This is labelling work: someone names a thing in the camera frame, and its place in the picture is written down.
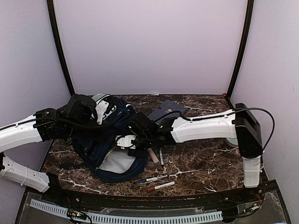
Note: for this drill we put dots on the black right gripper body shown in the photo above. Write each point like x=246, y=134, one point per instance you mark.
x=144, y=141

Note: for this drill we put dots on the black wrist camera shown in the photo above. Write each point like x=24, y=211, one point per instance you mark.
x=139, y=124
x=80, y=108

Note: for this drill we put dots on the green bowl right side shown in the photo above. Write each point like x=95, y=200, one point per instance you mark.
x=232, y=142

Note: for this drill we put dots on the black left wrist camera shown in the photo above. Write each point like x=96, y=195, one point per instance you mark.
x=80, y=108

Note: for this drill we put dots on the red capped white marker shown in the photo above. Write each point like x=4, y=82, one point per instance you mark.
x=161, y=186

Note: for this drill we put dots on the blue capped white marker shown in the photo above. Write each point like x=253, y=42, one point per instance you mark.
x=151, y=179

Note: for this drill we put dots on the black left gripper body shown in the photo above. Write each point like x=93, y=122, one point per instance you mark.
x=80, y=130

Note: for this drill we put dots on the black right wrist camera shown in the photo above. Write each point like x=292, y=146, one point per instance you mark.
x=139, y=124

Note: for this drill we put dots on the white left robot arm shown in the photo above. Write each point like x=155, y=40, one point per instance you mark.
x=45, y=125

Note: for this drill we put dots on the navy blue student backpack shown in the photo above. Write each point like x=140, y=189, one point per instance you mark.
x=103, y=157

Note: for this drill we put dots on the black capped white marker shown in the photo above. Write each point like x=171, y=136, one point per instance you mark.
x=161, y=159

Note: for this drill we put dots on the green bowl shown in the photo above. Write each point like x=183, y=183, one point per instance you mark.
x=232, y=142
x=100, y=96

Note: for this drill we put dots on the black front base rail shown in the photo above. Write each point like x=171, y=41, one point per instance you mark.
x=218, y=200

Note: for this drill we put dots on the grey slotted cable duct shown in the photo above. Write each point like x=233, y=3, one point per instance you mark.
x=125, y=216

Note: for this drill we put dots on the green bowl back left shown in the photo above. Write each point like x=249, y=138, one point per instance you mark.
x=100, y=96

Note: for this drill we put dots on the navy blue notebook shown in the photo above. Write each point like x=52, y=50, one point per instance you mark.
x=165, y=108

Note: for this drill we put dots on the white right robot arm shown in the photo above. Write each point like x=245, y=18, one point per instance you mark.
x=238, y=123

